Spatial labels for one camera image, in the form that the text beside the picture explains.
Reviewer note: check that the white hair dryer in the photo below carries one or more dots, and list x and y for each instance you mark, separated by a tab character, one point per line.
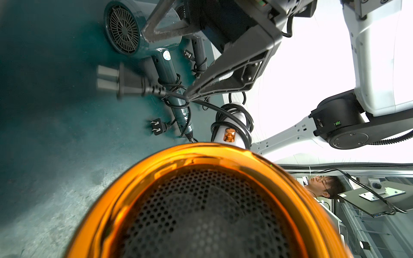
206	200

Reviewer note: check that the person head with glasses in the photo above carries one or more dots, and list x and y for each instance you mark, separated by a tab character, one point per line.
325	186

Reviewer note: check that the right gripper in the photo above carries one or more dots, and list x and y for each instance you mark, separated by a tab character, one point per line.
245	25

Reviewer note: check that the green table mat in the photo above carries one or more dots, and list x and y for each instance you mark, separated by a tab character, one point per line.
63	142

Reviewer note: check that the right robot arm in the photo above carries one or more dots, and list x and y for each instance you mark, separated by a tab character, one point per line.
378	111

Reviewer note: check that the dark green hair dryer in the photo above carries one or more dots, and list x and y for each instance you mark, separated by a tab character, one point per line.
123	23

